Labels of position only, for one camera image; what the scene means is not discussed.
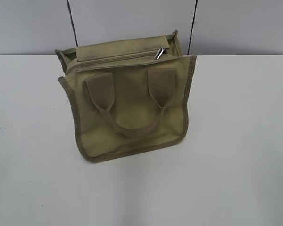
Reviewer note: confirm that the yellow canvas tote bag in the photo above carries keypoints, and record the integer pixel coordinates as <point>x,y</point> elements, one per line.
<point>123,101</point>

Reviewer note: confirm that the silver metal zipper pull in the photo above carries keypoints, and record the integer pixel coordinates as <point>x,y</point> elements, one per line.
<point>159,53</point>

